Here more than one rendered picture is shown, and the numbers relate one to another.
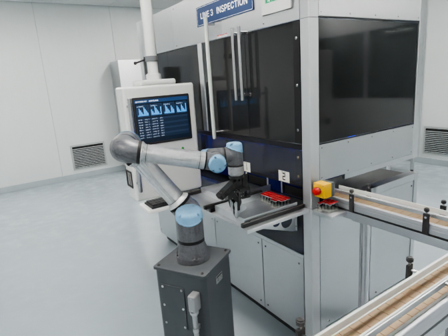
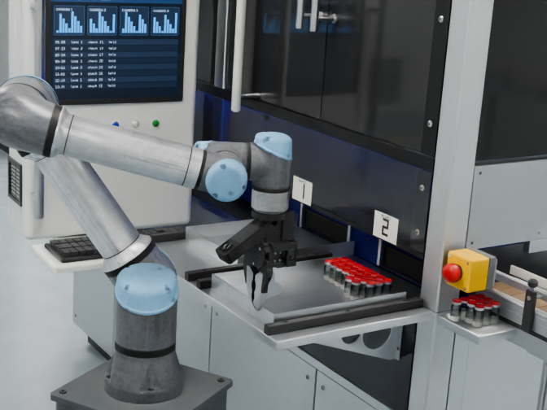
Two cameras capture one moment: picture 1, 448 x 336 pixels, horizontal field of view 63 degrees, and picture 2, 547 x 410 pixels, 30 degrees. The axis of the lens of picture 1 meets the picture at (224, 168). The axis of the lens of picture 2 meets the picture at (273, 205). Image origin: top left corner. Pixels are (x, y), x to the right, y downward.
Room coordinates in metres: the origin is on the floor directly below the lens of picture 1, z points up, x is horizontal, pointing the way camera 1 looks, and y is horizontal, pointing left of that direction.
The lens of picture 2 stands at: (-0.32, -0.05, 1.67)
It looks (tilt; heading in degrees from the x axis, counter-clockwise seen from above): 15 degrees down; 0
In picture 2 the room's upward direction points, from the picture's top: 4 degrees clockwise
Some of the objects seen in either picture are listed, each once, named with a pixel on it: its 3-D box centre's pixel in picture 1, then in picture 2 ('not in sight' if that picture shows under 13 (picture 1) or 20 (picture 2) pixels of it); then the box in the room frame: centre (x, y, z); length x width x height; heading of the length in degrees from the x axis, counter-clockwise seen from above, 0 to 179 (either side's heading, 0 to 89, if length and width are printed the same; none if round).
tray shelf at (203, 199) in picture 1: (243, 202); (282, 275); (1.96, -0.10, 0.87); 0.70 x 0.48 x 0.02; 33
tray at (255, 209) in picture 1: (255, 207); (308, 290); (1.79, -0.15, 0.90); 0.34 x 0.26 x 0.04; 123
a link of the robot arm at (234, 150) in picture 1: (234, 154); (270, 161); (1.65, -0.05, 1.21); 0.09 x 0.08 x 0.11; 97
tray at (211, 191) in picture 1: (235, 189); (269, 240); (2.14, -0.06, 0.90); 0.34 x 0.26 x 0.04; 123
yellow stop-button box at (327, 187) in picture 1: (323, 189); (469, 269); (1.71, -0.48, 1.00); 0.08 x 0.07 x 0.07; 123
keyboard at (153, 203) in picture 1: (177, 197); (124, 242); (2.29, 0.32, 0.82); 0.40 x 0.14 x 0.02; 121
